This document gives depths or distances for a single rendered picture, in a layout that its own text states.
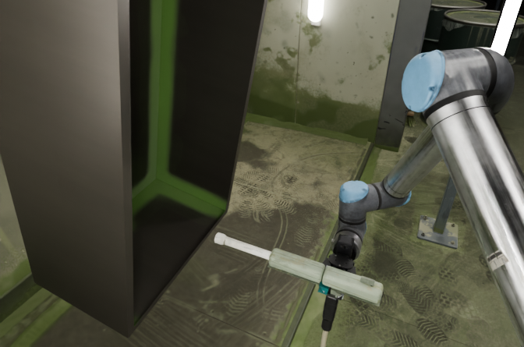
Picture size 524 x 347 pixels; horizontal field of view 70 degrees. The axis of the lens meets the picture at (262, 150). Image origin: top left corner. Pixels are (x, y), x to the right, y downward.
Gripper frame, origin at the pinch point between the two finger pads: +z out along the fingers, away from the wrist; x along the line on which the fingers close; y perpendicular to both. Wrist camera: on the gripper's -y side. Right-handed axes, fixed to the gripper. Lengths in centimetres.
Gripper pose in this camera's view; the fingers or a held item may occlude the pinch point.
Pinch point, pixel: (332, 288)
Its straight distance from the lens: 109.5
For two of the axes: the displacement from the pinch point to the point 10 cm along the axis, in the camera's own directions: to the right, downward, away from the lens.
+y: -0.8, 9.0, 4.3
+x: -9.2, -2.3, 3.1
